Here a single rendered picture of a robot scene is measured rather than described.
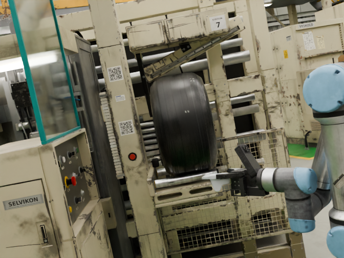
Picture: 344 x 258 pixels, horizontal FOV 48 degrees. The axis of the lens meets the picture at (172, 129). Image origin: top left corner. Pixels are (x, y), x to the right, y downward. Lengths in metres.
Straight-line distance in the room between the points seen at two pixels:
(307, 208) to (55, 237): 0.91
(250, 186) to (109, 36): 1.17
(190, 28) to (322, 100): 1.41
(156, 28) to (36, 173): 1.20
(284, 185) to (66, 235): 0.82
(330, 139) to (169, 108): 0.98
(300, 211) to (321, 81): 0.39
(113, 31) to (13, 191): 0.98
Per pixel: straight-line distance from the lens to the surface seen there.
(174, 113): 1.89
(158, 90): 1.97
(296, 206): 1.21
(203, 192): 2.04
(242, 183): 1.28
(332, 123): 1.09
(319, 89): 1.06
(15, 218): 1.59
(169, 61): 2.47
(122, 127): 2.09
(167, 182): 2.05
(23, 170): 1.54
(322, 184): 1.30
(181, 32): 2.35
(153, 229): 2.21
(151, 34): 2.35
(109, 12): 2.12
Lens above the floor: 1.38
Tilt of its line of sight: 6 degrees down
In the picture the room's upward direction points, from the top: 11 degrees counter-clockwise
